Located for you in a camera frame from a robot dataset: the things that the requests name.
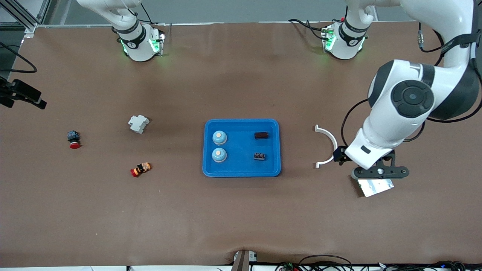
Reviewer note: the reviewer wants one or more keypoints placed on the red push button black body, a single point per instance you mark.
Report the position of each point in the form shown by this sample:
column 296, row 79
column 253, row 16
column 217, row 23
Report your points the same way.
column 74, row 145

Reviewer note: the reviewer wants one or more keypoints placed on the dark brown electrolytic capacitor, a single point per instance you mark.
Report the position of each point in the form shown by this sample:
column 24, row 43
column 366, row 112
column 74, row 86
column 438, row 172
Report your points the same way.
column 261, row 136

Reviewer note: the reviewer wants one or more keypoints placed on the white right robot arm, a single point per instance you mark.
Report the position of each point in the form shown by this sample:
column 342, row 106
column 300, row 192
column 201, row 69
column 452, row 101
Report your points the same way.
column 135, row 41

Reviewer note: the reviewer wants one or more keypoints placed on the blue bell with beige button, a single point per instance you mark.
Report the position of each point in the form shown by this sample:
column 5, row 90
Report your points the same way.
column 219, row 155
column 219, row 138

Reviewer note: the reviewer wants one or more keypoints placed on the aluminium frame profile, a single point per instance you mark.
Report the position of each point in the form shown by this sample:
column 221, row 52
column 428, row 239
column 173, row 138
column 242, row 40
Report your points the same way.
column 26, row 26

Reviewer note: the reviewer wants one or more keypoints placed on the blue plastic tray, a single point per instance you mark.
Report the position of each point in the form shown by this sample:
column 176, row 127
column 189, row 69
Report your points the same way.
column 241, row 158

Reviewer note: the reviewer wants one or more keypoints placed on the grey metal table bracket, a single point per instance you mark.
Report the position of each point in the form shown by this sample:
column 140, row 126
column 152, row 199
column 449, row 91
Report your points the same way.
column 243, row 260

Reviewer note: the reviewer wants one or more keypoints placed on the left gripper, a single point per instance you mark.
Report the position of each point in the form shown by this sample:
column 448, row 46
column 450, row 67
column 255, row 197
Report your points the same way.
column 340, row 154

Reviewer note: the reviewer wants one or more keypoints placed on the silver metal plate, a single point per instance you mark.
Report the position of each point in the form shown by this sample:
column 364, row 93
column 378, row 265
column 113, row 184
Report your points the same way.
column 376, row 187

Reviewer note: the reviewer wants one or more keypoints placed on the white semicircular pipe bracket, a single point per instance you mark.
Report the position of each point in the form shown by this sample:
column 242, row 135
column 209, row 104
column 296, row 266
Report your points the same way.
column 329, row 134

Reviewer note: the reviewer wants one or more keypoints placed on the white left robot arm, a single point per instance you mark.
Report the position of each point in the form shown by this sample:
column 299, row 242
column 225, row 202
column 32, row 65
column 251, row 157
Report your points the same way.
column 391, row 124

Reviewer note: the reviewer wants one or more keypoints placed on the red and orange emergency button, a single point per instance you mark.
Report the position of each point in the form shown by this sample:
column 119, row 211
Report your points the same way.
column 141, row 169

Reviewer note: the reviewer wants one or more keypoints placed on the white circuit breaker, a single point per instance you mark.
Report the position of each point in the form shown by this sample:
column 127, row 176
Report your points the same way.
column 138, row 124

